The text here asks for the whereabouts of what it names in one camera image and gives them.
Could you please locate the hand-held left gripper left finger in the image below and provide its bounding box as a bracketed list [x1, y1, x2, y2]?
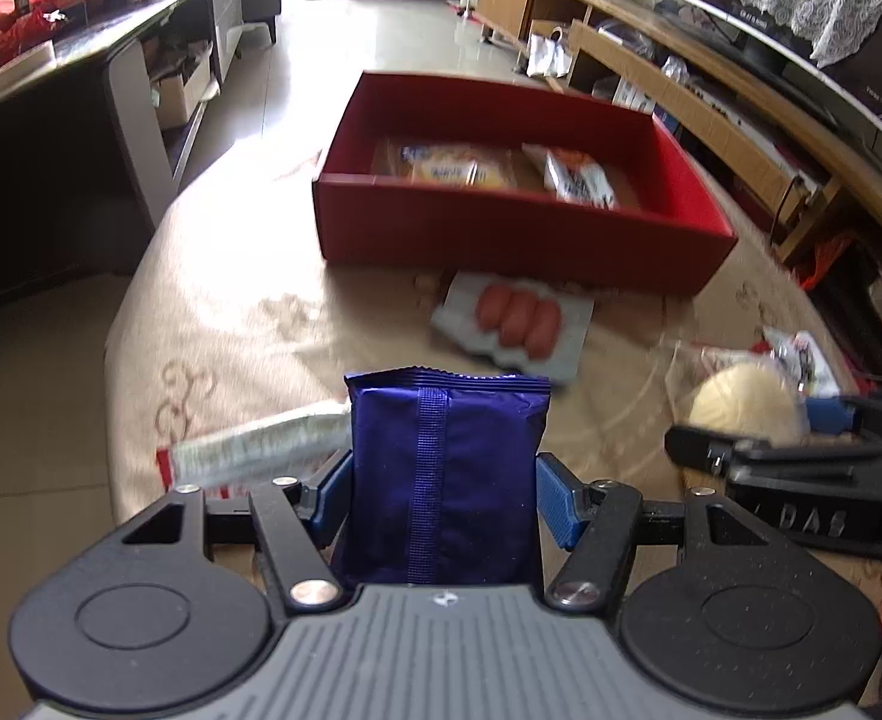
[115, 451, 356, 614]

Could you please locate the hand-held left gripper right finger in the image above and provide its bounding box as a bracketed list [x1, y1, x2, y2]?
[535, 451, 768, 614]

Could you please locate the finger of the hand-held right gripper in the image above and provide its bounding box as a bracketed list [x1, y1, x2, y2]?
[664, 424, 882, 478]
[805, 392, 882, 442]

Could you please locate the round bun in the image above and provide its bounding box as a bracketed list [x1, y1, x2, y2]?
[666, 341, 813, 492]

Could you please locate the white red label snack packet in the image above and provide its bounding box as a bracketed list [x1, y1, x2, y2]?
[157, 399, 353, 500]

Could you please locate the blue foil snack packet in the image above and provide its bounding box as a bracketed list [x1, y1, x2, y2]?
[332, 366, 553, 590]

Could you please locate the vacuum-packed sausage packet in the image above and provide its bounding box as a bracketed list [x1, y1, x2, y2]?
[431, 270, 596, 383]

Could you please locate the red cardboard box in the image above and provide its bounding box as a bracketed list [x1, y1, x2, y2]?
[312, 71, 739, 295]

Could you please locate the orange plastic bag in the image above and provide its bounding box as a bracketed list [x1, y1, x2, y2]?
[797, 236, 854, 290]

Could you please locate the beige patterned tablecloth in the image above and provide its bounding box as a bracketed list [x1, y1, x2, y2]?
[103, 139, 882, 661]

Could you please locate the white orange snack packet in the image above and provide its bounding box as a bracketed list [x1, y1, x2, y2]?
[522, 142, 618, 211]

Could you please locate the wooden television stand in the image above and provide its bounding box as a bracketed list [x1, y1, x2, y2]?
[475, 0, 882, 271]

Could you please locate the yellow blue snack packet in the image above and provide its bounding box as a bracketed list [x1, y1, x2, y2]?
[372, 136, 539, 192]

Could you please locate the black curved television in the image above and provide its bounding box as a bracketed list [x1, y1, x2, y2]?
[636, 0, 882, 162]

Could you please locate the blue white box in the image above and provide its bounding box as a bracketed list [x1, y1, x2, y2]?
[613, 79, 656, 117]

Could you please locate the white paper bag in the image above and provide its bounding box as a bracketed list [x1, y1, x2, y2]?
[529, 19, 581, 80]

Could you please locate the open cardboard box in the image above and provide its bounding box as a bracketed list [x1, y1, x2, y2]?
[148, 52, 213, 128]

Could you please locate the dark glossy side table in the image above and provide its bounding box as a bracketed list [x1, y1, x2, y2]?
[0, 0, 243, 316]

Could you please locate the white tape roll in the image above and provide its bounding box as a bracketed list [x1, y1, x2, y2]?
[0, 41, 56, 91]

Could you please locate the red plastic bag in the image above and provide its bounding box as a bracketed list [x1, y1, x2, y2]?
[0, 0, 59, 76]

